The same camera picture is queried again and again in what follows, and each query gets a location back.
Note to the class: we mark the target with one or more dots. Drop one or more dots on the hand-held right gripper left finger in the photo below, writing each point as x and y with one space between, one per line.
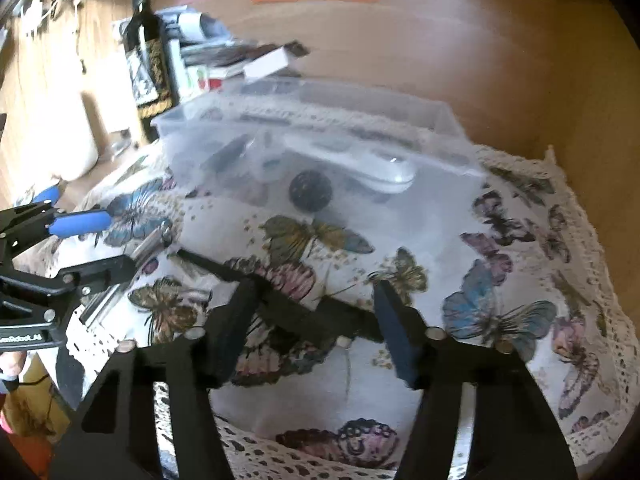
234 325

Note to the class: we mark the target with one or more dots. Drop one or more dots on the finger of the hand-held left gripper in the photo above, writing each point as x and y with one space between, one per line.
80 223
100 272

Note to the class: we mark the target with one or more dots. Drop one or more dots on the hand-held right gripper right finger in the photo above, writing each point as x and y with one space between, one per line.
396 330

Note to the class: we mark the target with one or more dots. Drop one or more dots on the silver metal bar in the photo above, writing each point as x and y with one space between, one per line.
150 242

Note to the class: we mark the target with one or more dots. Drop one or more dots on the clear plastic storage box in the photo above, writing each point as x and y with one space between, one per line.
320 125

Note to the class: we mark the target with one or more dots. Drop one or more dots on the person's left hand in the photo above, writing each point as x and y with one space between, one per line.
11 366

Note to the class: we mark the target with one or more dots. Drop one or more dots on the small clear glass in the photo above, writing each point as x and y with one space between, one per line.
120 145

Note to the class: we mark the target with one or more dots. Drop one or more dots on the butterfly print tablecloth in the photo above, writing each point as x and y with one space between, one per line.
450 240

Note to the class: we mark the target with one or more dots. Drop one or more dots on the black textured ball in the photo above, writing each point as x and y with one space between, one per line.
311 190

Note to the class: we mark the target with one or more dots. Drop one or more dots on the dark remote control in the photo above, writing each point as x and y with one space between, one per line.
225 157

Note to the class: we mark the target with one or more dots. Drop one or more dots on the white plastic handheld device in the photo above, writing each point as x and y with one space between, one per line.
365 165

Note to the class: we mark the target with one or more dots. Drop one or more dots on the dark wine bottle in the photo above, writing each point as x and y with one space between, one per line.
147 60

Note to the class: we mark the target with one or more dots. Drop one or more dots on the stack of books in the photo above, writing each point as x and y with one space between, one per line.
200 60

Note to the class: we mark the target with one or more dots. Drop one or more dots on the white flat box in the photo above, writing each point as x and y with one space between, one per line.
270 62

